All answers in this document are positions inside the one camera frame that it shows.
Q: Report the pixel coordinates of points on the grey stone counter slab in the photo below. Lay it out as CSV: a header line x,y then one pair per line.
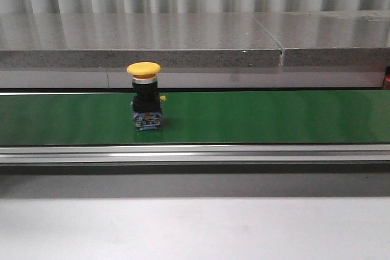
x,y
115,40
330,39

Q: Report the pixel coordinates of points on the white cabinet panel under counter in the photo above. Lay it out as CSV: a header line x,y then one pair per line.
x,y
279,77

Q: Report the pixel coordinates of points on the aluminium conveyor frame rail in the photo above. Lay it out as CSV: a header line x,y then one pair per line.
x,y
196,159

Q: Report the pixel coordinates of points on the green conveyor belt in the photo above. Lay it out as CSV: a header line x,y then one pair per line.
x,y
238,117

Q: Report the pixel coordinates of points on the grey stone counter slab left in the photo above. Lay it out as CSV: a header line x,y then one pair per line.
x,y
115,40

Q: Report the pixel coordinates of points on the grey stone counter slab right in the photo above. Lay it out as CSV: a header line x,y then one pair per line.
x,y
330,39

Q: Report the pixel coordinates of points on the red object at right edge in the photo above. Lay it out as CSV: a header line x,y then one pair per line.
x,y
386,83

